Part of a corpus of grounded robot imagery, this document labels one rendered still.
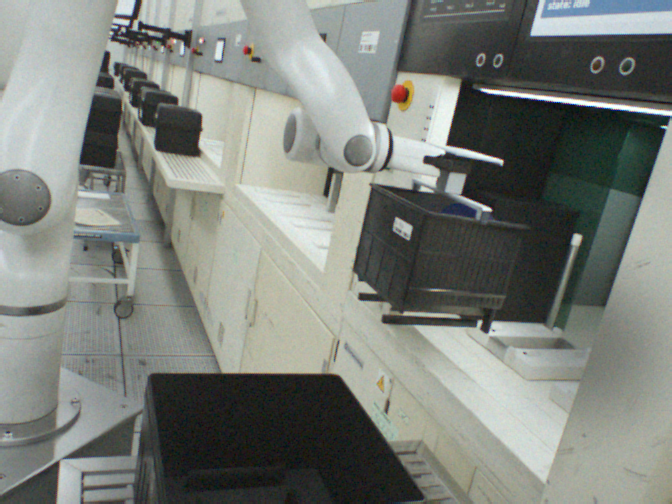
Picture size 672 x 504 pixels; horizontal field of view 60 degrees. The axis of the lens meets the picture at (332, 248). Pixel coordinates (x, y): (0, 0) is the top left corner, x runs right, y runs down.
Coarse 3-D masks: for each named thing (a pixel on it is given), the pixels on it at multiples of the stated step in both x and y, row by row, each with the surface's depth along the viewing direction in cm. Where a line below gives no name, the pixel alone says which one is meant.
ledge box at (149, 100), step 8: (144, 96) 440; (152, 96) 438; (160, 96) 440; (168, 96) 443; (176, 96) 450; (144, 104) 437; (152, 104) 438; (176, 104) 446; (144, 112) 440; (152, 112) 441; (144, 120) 441
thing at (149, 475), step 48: (192, 384) 78; (240, 384) 81; (288, 384) 83; (336, 384) 86; (144, 432) 73; (192, 432) 80; (240, 432) 83; (288, 432) 86; (336, 432) 85; (144, 480) 68; (192, 480) 79; (240, 480) 82; (288, 480) 86; (336, 480) 83; (384, 480) 71
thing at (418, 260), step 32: (384, 192) 106; (416, 192) 115; (448, 192) 104; (384, 224) 105; (416, 224) 95; (448, 224) 95; (480, 224) 97; (512, 224) 98; (384, 256) 104; (416, 256) 95; (448, 256) 97; (480, 256) 99; (512, 256) 102; (384, 288) 103; (416, 288) 96; (448, 288) 99; (480, 288) 102; (384, 320) 102; (416, 320) 105; (448, 320) 108
